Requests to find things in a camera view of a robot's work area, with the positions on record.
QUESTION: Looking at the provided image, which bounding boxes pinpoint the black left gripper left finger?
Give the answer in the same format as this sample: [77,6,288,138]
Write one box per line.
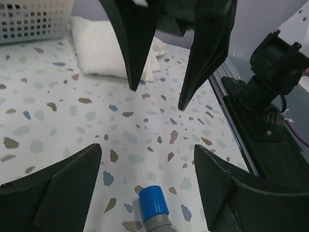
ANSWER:
[0,144,102,232]

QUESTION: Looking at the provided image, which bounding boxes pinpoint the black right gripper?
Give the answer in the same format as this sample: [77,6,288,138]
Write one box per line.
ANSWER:
[100,0,237,111]

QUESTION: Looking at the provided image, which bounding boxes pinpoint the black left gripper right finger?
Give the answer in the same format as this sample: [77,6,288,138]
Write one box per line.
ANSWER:
[194,145,309,232]

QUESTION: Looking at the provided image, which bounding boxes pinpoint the white plastic laundry basket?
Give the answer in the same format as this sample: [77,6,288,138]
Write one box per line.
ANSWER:
[0,0,75,44]

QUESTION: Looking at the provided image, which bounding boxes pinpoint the blue glue stick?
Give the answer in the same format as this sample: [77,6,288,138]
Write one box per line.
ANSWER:
[139,186,177,232]

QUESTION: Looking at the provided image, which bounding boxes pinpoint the aluminium rail frame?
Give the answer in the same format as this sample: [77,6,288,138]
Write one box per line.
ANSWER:
[209,62,260,176]

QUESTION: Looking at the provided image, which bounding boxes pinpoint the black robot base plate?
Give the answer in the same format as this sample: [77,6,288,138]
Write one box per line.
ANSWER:
[221,76,309,189]

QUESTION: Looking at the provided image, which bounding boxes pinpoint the white folded towel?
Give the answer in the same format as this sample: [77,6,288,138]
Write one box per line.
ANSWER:
[69,15,168,83]

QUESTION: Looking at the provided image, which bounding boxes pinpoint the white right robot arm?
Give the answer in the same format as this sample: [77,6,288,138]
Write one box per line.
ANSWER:
[101,0,309,110]

